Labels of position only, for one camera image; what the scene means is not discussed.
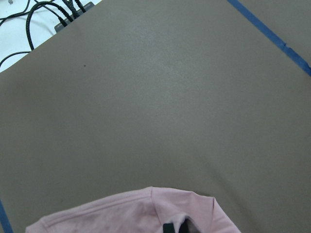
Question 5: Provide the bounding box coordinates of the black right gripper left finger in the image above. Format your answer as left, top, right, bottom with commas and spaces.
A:
163, 223, 174, 233

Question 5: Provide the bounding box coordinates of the black cable bundle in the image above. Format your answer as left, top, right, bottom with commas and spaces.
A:
0, 0, 88, 68

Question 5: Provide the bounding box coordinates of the pink Snoopy t-shirt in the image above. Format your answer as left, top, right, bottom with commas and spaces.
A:
25, 187, 240, 233

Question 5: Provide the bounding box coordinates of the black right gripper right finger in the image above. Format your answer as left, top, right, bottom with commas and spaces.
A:
178, 219, 189, 233

